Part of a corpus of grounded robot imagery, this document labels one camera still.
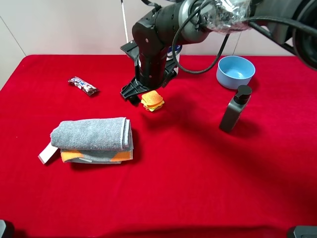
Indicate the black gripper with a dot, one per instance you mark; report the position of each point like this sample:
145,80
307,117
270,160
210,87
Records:
151,72

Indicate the toy sandwich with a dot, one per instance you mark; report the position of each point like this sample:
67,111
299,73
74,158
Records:
152,101

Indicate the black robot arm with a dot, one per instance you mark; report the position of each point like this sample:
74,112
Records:
291,24

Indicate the black object bottom left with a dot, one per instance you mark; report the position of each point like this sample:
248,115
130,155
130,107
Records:
6,229

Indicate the black object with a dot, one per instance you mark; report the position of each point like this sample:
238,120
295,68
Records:
6,229
302,232

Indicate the black object bottom right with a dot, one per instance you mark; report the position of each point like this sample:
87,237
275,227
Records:
302,232

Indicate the blue cap white bottle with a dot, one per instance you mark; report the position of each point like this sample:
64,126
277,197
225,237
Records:
176,53

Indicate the chocolate bar wrapper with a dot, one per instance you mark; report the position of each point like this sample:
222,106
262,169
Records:
83,85

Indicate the light blue bowl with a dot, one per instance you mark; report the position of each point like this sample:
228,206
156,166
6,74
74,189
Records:
234,71

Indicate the white pole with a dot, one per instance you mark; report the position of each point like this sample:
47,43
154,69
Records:
124,21

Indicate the dark grey pump bottle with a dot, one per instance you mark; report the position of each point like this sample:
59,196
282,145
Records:
235,108

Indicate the orange grey folded towel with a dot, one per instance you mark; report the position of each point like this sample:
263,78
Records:
99,157

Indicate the white towel tag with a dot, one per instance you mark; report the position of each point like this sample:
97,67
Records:
47,153

